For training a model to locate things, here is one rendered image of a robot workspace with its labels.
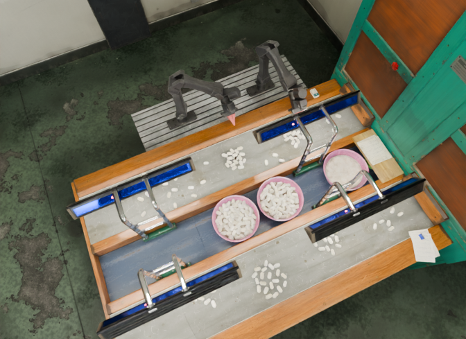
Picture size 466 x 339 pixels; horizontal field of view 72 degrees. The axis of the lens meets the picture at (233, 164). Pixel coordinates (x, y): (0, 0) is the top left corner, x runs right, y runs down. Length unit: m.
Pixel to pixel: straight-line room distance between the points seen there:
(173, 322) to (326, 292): 0.79
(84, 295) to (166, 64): 2.19
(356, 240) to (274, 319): 0.61
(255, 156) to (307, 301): 0.86
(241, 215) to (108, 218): 0.76
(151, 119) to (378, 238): 1.58
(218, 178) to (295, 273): 0.69
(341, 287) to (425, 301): 1.12
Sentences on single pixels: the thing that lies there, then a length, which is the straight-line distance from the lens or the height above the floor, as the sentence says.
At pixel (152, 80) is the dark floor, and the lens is 3.35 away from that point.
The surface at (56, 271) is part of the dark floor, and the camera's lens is 2.89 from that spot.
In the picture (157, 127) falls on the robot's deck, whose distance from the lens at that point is 2.23.
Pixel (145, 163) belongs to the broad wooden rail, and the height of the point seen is 0.76.
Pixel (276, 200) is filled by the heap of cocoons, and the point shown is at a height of 0.74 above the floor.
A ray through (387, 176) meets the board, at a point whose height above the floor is 0.78.
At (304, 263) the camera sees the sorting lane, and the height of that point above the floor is 0.74.
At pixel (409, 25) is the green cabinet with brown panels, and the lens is 1.81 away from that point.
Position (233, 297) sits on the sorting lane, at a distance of 1.80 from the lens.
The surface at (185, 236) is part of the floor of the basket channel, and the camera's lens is 1.92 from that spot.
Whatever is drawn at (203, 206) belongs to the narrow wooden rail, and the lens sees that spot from 1.86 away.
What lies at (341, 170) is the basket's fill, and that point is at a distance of 2.05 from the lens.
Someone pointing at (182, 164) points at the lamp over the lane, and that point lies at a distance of 1.59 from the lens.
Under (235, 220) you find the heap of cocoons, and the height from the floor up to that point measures 0.72.
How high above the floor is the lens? 2.54
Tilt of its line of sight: 66 degrees down
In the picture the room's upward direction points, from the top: 2 degrees counter-clockwise
